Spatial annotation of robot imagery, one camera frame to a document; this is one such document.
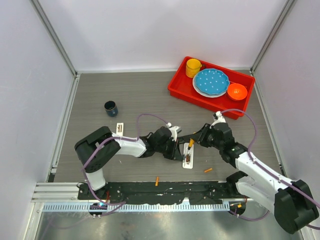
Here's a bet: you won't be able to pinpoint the blue dotted plate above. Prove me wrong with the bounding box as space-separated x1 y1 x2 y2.
194 68 230 95

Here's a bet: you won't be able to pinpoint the yellow mug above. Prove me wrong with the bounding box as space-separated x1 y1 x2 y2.
185 58 206 78

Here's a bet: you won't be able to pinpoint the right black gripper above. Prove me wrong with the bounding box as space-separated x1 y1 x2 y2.
190 123 223 150

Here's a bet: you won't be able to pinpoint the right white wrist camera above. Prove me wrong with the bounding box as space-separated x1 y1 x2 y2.
210 111 226 128

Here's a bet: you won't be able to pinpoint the red plastic tray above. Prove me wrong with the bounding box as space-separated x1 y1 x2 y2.
167 56 256 112

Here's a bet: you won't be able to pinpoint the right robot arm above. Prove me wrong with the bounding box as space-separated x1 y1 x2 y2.
177 122 320 234

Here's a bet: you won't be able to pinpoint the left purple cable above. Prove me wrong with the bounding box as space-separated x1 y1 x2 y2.
80 113 171 173

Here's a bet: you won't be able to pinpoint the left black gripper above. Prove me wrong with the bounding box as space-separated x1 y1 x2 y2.
155 137 183 161

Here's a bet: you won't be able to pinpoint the dark blue mug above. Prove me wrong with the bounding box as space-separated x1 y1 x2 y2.
104 100 118 117

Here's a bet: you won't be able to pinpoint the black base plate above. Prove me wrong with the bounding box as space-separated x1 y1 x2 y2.
94 181 245 206

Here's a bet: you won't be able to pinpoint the dark printed battery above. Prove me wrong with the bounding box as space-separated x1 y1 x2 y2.
185 154 191 163

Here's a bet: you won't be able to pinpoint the orange bowl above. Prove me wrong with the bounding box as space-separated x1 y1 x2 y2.
227 83 248 101

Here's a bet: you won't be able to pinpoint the white remote orange batteries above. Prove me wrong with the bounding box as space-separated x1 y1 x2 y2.
116 122 124 136

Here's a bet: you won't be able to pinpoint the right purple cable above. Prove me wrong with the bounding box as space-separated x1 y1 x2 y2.
219 108 320 231

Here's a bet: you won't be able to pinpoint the grey plate underneath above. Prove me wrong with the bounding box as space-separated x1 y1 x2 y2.
192 77 227 99

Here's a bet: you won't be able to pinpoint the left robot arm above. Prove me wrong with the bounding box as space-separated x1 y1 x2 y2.
74 126 182 200

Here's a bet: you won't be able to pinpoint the aluminium frame rail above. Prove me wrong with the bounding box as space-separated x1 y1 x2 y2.
31 182 79 203

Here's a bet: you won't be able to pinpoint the purple cable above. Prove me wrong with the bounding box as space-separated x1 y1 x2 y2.
80 113 171 173
219 108 320 231

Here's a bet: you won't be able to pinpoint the orange handle screwdriver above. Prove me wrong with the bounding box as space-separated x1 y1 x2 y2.
187 138 195 151

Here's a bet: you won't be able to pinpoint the slotted cable duct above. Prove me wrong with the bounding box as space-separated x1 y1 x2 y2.
42 201 230 213

